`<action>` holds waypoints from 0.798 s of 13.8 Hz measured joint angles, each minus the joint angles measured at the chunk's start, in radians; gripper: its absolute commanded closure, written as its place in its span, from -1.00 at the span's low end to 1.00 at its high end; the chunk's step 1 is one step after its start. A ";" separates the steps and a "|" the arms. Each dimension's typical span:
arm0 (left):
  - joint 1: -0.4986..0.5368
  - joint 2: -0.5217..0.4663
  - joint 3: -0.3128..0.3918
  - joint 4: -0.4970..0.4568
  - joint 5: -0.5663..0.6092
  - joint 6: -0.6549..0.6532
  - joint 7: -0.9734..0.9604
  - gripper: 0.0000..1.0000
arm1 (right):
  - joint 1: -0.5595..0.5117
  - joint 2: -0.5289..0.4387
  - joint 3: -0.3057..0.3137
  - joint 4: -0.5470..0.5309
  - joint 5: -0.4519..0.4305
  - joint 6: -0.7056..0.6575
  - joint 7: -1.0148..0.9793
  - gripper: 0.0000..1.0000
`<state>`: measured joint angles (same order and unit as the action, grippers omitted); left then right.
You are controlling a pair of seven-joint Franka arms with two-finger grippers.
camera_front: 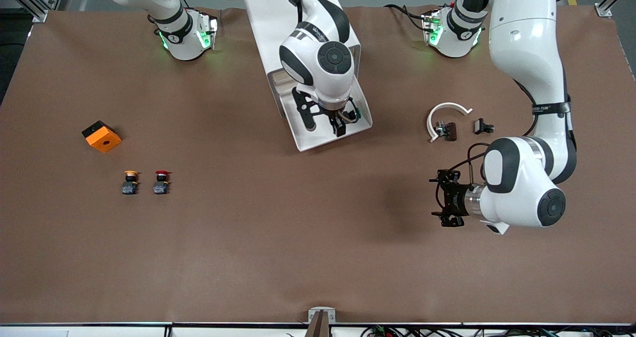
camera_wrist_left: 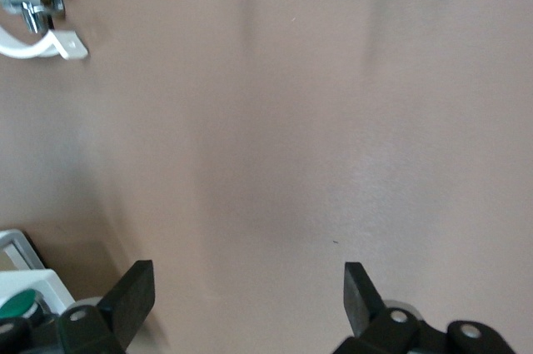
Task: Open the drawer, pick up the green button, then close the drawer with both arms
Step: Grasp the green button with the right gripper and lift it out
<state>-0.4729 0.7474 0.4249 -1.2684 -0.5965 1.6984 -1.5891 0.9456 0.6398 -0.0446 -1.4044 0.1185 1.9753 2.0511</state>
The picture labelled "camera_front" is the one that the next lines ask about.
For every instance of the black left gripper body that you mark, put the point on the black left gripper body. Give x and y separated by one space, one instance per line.
458 198

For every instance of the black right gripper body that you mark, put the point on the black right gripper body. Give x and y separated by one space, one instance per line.
333 115

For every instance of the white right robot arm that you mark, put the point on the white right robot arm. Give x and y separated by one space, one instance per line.
318 53

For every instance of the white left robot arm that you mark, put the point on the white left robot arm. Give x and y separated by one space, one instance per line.
526 53

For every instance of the red push button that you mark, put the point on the red push button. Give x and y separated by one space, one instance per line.
161 185

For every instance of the yellow push button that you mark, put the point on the yellow push button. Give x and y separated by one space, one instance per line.
130 185

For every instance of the white curved plastic part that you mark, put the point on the white curved plastic part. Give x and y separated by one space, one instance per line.
431 121

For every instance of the small black clip part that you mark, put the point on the small black clip part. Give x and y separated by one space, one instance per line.
480 126

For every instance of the brown table cover sheet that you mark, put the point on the brown table cover sheet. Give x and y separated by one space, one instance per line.
318 227

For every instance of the grey metal bracket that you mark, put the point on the grey metal bracket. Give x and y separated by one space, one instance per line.
313 311

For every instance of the brown wedge post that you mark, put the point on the brown wedge post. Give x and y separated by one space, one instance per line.
318 327

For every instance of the orange button enclosure box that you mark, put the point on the orange button enclosure box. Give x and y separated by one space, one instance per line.
105 140

